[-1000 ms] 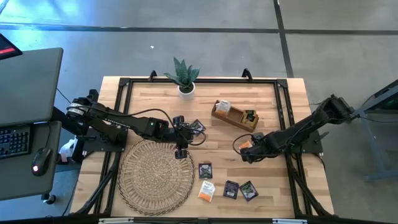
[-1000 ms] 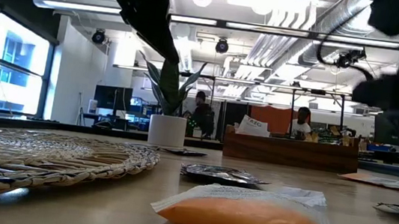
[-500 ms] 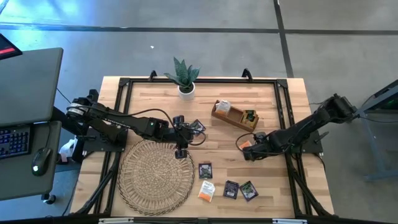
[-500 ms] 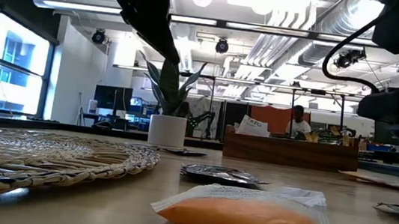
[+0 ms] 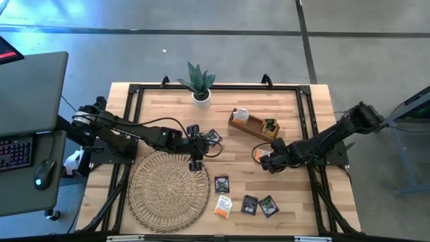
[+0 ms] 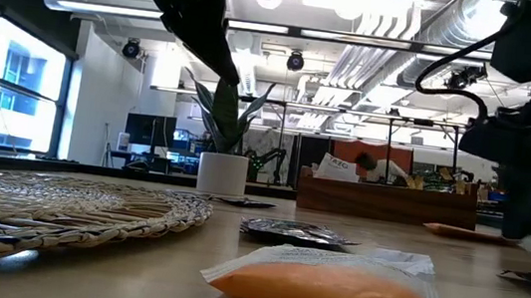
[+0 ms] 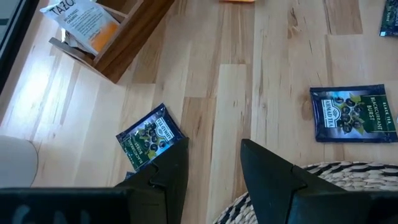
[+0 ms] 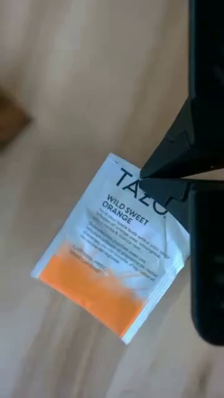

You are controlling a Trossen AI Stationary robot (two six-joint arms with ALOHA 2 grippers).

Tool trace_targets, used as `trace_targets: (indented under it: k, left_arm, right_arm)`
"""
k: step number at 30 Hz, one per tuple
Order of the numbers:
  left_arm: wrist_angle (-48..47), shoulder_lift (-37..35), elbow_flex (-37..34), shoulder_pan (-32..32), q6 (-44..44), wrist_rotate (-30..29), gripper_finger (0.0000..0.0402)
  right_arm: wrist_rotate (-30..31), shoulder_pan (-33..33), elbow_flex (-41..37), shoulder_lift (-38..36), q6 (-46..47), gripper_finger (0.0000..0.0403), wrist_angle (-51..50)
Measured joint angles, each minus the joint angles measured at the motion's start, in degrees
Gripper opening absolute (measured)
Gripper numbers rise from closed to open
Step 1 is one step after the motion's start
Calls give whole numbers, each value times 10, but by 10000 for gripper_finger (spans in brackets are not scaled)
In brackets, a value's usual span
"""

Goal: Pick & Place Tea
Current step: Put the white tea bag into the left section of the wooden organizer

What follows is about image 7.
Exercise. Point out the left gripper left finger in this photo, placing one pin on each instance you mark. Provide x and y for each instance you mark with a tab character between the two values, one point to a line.
168	193

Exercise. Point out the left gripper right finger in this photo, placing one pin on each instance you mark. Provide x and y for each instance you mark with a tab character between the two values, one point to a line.
267	180

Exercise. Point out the dark blackcurrant tea packet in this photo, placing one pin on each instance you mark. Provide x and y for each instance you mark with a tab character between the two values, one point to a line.
351	113
390	18
146	137

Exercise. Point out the wooden tea organizer box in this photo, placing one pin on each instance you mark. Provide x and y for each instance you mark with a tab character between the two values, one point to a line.
136	40

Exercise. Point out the orange Tazo tea packet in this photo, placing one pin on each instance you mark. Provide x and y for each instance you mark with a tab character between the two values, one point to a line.
236	1
73	40
84	21

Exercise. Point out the round woven straw placemat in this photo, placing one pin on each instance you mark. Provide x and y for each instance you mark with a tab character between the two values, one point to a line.
357	177

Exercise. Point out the black metal table frame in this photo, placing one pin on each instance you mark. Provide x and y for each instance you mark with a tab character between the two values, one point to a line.
14	40

